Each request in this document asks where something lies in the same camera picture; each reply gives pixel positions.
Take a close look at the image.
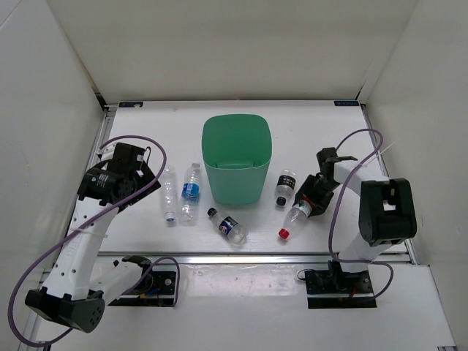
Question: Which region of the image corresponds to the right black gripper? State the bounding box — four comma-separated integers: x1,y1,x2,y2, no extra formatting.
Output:
294,174,341,218

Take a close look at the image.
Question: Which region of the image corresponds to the red label red cap bottle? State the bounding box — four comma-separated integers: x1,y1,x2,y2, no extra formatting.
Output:
279,200,314,240

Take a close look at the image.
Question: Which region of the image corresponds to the black label small bottle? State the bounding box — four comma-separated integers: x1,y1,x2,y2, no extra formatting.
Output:
275,169,297,208

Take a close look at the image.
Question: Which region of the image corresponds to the clear unlabelled plastic bottle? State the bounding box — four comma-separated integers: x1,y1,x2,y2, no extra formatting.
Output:
159,165,178,224

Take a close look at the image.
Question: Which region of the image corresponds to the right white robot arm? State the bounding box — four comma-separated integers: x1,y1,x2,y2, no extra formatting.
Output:
294,156,417,293

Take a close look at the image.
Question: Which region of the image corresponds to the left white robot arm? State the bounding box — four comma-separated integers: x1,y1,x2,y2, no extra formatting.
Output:
25,159,160,333

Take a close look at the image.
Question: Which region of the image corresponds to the green plastic bin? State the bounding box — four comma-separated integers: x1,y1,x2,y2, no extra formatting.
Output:
201,114,272,205

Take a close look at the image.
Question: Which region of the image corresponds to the left blue corner label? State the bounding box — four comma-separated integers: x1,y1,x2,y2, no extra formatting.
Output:
118,101,143,108

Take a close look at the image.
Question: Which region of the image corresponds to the blue corner label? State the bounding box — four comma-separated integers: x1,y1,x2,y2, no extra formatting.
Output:
333,100,360,107
118,101,143,108

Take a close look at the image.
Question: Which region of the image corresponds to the blue label water bottle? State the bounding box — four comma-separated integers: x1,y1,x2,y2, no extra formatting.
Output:
178,162,202,225

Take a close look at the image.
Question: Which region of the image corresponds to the small Pepsi bottle black cap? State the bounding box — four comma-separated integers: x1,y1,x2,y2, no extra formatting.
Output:
206,207,249,246

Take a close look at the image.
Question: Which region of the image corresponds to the right blue corner label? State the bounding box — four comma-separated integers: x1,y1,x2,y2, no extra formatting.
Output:
333,100,360,107

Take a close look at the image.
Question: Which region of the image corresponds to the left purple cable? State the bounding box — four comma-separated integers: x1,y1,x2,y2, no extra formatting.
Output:
7,135,180,347

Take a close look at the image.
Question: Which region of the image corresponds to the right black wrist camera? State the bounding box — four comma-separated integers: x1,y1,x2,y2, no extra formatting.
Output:
317,147,357,167

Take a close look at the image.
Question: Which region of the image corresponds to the left aluminium rail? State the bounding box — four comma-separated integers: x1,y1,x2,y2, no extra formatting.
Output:
85,105,118,170

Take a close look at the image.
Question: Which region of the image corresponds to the aluminium rail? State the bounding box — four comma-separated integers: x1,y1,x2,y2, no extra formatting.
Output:
361,104,418,265
85,105,118,170
39,251,418,282

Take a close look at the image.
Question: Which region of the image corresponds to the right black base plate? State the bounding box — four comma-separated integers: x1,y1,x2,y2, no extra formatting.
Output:
298,269,377,309

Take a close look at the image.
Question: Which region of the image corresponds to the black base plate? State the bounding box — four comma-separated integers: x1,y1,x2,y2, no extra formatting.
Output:
298,269,377,309
110,268,179,308

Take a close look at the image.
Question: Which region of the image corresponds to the right aluminium rail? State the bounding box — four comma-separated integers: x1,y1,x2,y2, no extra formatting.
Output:
361,104,418,265

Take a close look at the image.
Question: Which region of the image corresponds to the front aluminium rail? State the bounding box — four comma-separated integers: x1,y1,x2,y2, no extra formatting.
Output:
39,251,418,282

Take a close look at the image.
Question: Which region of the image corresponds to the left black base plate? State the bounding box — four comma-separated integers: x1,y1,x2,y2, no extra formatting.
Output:
110,268,179,308

